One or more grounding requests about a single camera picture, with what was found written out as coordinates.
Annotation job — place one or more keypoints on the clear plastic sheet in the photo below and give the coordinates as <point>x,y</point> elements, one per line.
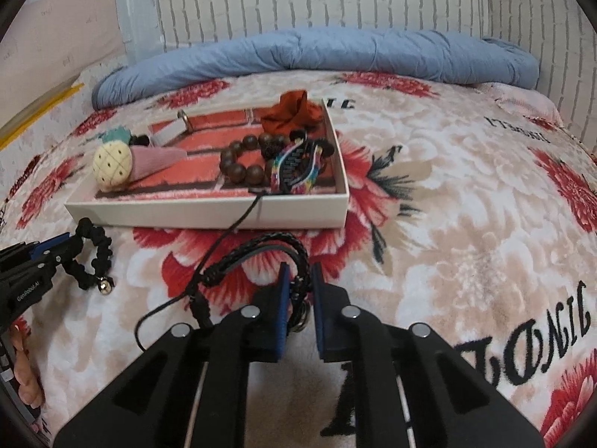
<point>139,24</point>

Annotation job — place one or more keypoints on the person's left hand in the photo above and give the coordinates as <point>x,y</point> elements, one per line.
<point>29,390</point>

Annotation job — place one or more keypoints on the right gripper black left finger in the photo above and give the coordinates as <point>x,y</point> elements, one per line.
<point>190,387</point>

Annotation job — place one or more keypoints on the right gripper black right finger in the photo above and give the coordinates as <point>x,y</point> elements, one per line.
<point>408,387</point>

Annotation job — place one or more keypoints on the orange fabric scrunchie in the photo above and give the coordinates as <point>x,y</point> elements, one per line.
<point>294,112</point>

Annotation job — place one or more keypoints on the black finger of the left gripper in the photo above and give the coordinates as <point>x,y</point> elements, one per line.
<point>33,277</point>
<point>46,242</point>

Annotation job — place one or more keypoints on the black claw hair clip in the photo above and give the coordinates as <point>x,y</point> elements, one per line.
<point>142,140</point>

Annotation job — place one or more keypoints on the white tray brick-pattern bottom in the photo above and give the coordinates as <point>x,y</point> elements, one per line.
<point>193,194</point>

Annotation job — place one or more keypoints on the black scrunchie with bell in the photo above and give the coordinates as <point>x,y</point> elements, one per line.
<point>94,236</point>

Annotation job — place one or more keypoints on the pineapple plush hair clip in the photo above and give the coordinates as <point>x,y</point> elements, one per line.
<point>116,164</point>

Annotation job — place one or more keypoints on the yellow wooden bed rail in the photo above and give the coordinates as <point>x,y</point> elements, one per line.
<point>33,111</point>

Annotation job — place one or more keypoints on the blue rolled quilt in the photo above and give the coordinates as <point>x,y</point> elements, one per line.
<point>446,57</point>

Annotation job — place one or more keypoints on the white band smart watch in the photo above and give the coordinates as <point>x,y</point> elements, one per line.
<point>172,131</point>

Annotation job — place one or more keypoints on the floral plush bed blanket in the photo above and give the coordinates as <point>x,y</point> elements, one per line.
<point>480,222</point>

